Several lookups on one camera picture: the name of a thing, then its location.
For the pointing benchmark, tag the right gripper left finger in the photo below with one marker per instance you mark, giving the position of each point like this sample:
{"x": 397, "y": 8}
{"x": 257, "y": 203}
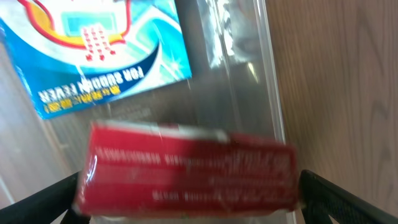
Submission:
{"x": 47, "y": 205}

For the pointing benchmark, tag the red medicine box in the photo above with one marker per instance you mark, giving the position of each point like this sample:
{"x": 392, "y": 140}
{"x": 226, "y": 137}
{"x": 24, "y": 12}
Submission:
{"x": 147, "y": 170}

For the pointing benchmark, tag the clear plastic container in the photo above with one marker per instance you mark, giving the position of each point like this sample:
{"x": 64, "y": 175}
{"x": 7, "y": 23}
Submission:
{"x": 233, "y": 87}

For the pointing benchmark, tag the blue Kool Fever box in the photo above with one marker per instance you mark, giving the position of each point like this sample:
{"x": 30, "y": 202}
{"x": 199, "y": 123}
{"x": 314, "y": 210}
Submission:
{"x": 71, "y": 55}

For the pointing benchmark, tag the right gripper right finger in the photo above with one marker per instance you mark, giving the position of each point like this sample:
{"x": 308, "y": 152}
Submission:
{"x": 324, "y": 202}

